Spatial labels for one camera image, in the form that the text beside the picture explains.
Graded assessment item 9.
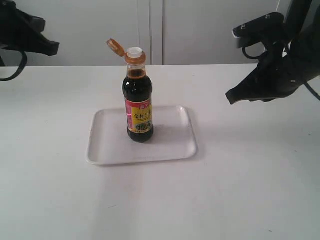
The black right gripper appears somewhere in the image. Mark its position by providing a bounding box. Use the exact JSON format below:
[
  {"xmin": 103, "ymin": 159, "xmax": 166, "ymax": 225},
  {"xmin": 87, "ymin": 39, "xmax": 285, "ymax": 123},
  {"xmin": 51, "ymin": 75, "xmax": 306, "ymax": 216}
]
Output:
[{"xmin": 225, "ymin": 40, "xmax": 313, "ymax": 105}]

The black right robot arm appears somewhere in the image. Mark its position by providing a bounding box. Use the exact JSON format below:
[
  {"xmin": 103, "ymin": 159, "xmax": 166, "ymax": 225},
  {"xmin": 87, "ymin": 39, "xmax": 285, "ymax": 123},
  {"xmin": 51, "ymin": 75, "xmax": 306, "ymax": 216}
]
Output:
[{"xmin": 225, "ymin": 17, "xmax": 320, "ymax": 105}]

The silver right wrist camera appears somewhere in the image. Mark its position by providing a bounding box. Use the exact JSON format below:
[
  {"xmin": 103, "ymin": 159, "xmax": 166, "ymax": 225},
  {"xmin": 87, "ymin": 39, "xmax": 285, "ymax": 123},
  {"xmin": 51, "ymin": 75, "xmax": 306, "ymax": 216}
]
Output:
[{"xmin": 232, "ymin": 12, "xmax": 285, "ymax": 49}]

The white rectangular plastic tray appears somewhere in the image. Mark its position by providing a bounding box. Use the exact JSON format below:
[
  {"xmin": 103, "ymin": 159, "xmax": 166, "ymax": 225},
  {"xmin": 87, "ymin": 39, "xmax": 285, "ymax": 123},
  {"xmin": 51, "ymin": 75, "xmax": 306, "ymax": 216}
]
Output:
[{"xmin": 87, "ymin": 105, "xmax": 198, "ymax": 166}]

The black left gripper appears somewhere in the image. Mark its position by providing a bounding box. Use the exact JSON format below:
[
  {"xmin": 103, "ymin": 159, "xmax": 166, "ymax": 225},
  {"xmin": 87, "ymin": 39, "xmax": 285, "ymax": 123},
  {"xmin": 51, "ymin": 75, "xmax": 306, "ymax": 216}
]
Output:
[{"xmin": 0, "ymin": 0, "xmax": 60, "ymax": 57}]

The dark soy sauce bottle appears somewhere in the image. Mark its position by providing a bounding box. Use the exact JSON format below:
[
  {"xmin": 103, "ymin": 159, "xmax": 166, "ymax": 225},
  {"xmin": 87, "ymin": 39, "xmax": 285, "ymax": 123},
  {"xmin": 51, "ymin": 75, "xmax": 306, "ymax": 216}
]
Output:
[{"xmin": 106, "ymin": 38, "xmax": 154, "ymax": 143}]

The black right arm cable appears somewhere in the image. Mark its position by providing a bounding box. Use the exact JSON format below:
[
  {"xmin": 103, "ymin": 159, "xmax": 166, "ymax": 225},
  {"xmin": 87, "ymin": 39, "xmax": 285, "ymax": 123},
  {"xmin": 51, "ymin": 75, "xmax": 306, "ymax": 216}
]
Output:
[{"xmin": 242, "ymin": 42, "xmax": 320, "ymax": 101}]

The dark vertical post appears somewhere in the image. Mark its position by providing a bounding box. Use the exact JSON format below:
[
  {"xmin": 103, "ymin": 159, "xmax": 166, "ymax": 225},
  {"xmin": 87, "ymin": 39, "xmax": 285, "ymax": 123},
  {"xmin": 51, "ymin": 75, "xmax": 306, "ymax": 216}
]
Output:
[{"xmin": 284, "ymin": 0, "xmax": 312, "ymax": 39}]

